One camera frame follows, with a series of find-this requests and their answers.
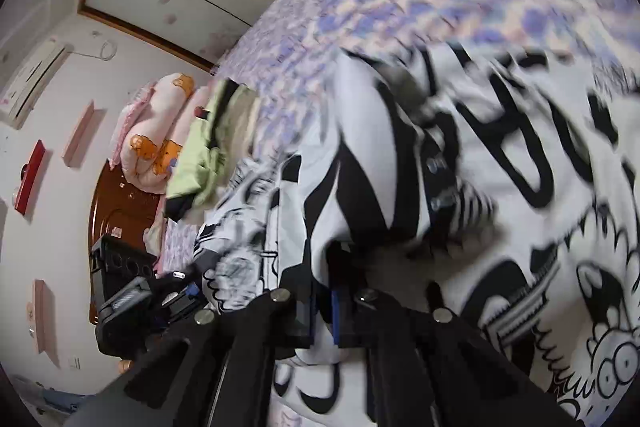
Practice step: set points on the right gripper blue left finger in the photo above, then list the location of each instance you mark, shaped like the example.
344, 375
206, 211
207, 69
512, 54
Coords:
304, 293

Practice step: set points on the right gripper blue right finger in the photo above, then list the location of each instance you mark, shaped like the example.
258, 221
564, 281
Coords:
344, 328

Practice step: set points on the black white graffiti jacket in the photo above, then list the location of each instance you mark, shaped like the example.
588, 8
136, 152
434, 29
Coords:
508, 176

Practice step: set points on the green black folded clothes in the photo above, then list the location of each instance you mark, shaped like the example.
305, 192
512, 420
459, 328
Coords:
219, 137

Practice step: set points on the person left hand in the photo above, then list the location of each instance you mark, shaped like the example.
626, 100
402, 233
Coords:
124, 366

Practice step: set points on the brown wooden headboard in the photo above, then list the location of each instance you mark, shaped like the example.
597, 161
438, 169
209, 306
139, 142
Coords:
117, 209

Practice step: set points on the pink bear print quilt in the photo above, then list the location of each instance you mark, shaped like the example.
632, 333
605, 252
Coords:
152, 128

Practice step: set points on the purple floral bed blanket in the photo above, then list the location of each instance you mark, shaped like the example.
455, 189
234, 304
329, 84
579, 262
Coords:
285, 56

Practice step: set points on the lower pink wall shelf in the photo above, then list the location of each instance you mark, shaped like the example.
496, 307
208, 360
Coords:
41, 320

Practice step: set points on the pink wall shelf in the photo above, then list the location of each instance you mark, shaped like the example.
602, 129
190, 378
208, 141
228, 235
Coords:
78, 144
41, 320

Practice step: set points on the red wall shelf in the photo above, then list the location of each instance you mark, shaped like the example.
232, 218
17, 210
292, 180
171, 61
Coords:
32, 175

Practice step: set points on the white wall air conditioner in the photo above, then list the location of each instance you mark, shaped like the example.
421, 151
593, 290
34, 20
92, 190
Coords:
28, 82

